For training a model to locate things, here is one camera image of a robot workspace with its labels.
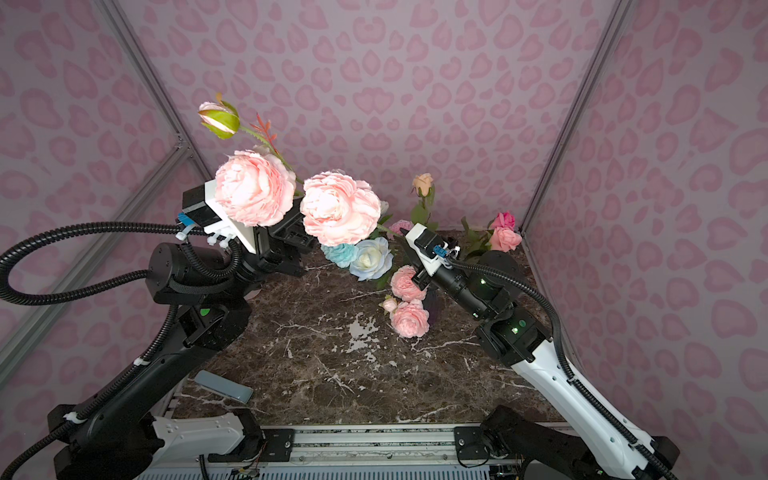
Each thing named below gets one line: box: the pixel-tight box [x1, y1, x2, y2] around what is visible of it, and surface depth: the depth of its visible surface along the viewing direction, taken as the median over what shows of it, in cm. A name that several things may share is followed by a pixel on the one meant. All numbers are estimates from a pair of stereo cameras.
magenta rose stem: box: [492, 210, 516, 232], surface depth 64 cm
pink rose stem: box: [461, 218, 523, 259], surface depth 61 cm
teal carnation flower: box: [320, 243, 359, 268], surface depth 58 cm
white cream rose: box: [349, 237, 394, 281], surface depth 58 cm
